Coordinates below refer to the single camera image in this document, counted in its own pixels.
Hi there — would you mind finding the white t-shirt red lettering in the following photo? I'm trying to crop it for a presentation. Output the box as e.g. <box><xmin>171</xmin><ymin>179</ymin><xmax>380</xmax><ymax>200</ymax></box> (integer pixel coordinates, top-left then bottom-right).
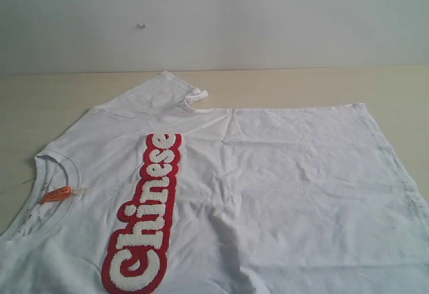
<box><xmin>1</xmin><ymin>72</ymin><xmax>428</xmax><ymax>293</ymax></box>

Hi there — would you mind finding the orange neck tag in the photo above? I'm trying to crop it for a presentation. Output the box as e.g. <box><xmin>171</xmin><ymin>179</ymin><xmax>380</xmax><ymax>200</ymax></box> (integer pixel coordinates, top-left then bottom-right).
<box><xmin>40</xmin><ymin>186</ymin><xmax>72</xmax><ymax>204</ymax></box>

